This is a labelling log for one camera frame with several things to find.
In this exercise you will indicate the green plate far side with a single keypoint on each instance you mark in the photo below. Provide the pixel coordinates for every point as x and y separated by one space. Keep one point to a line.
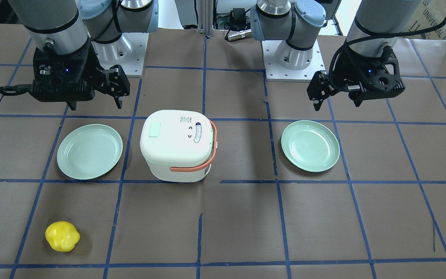
310 146

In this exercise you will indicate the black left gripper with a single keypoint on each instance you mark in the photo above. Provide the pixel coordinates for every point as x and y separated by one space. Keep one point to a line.
347 69

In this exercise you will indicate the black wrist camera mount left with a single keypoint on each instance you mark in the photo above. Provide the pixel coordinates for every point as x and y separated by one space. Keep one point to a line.
375 78

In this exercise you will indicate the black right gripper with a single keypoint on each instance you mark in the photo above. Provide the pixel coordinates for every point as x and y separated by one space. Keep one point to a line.
92 65

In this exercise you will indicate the yellow bell pepper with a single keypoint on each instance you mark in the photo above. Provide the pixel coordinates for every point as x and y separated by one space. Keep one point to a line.
62 236

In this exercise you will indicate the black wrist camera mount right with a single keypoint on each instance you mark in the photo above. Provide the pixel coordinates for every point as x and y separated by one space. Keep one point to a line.
55 79

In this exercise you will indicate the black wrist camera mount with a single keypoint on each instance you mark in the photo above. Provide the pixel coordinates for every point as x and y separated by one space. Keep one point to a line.
375 78
55 79

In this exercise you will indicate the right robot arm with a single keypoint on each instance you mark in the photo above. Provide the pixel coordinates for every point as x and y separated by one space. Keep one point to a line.
62 27

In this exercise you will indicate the black power adapter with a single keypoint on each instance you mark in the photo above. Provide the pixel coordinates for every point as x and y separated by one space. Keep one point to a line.
238 16

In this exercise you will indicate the aluminium frame post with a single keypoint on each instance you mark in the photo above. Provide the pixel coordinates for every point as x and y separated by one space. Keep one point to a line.
205 17

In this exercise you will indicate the green plate near pepper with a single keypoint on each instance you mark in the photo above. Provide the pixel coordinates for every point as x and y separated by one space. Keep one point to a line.
89 151

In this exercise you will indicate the white rice cooker orange handle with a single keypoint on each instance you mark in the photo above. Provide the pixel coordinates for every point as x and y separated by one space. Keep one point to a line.
179 145

